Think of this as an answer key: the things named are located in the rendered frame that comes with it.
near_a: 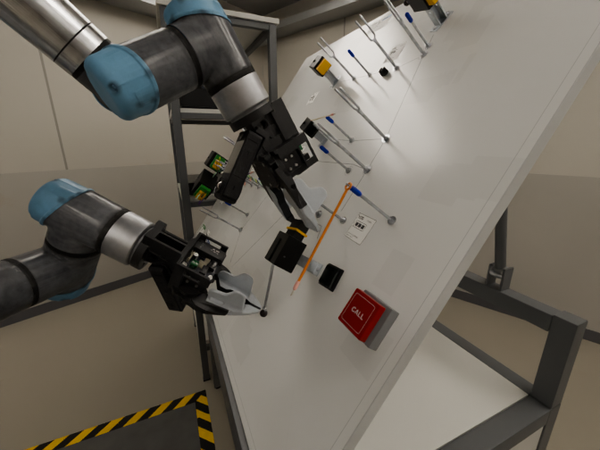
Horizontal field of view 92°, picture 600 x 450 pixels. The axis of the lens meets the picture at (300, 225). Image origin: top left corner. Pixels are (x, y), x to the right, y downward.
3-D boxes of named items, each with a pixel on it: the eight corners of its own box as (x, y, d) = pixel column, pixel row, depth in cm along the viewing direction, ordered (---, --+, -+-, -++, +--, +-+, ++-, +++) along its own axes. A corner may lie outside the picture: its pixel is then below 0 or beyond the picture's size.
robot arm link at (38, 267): (-8, 294, 43) (2, 238, 39) (67, 263, 53) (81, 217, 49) (32, 325, 42) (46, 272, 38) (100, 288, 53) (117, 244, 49)
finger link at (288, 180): (311, 202, 44) (275, 154, 43) (303, 208, 43) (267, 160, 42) (301, 207, 48) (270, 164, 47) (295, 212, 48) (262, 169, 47)
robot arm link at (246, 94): (218, 90, 38) (205, 103, 45) (237, 122, 39) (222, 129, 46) (262, 65, 40) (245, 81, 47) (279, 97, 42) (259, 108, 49)
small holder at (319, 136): (322, 128, 82) (304, 111, 78) (333, 136, 74) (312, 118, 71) (312, 140, 83) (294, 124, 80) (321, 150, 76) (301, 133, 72)
